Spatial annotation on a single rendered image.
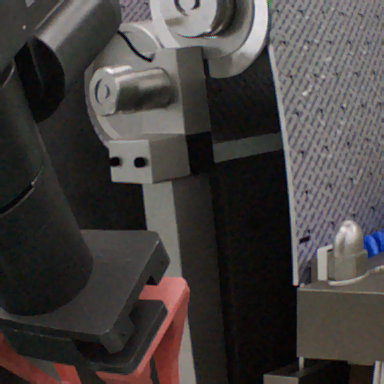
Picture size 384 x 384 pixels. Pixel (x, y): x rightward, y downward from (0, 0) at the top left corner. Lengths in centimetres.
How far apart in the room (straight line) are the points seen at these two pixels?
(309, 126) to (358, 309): 17
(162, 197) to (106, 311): 47
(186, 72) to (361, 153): 16
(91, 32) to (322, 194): 46
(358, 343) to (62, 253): 39
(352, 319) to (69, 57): 40
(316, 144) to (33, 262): 48
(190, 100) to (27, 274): 48
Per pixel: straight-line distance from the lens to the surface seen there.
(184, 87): 93
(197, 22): 92
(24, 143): 46
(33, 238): 47
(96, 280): 49
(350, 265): 85
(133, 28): 102
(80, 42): 49
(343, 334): 84
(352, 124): 96
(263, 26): 89
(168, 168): 92
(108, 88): 91
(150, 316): 50
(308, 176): 92
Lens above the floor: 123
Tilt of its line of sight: 8 degrees down
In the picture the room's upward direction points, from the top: 6 degrees counter-clockwise
